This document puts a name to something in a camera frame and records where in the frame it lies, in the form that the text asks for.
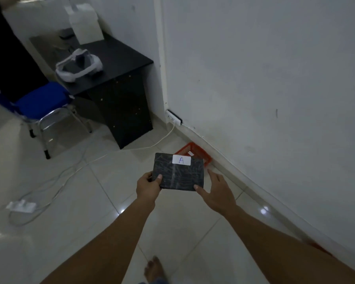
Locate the white power adapter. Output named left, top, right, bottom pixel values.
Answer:
left=6, top=200, right=37, bottom=214

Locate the blue chair with metal legs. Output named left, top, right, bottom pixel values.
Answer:
left=0, top=82, right=93, bottom=160

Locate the white headset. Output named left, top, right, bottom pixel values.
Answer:
left=55, top=49, right=103, bottom=84

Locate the person's foot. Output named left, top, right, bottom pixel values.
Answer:
left=144, top=256, right=168, bottom=284

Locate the person's right forearm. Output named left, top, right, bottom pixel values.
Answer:
left=223, top=205, right=355, bottom=284

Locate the white cable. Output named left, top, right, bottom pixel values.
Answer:
left=0, top=122, right=176, bottom=227

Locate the orange plastic basket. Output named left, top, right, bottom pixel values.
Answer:
left=174, top=142, right=212, bottom=168

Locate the black box with white label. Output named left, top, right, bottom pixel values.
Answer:
left=152, top=153, right=205, bottom=192

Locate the person's left hand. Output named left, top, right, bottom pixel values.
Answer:
left=136, top=171, right=163, bottom=209

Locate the black desk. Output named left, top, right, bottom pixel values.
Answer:
left=30, top=28, right=154, bottom=150

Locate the person's left forearm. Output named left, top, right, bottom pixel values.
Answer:
left=40, top=201, right=156, bottom=284

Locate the person's right hand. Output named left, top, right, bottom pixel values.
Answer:
left=194, top=169, right=238, bottom=217

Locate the white wall power strip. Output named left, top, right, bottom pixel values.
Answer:
left=166, top=109, right=183, bottom=126

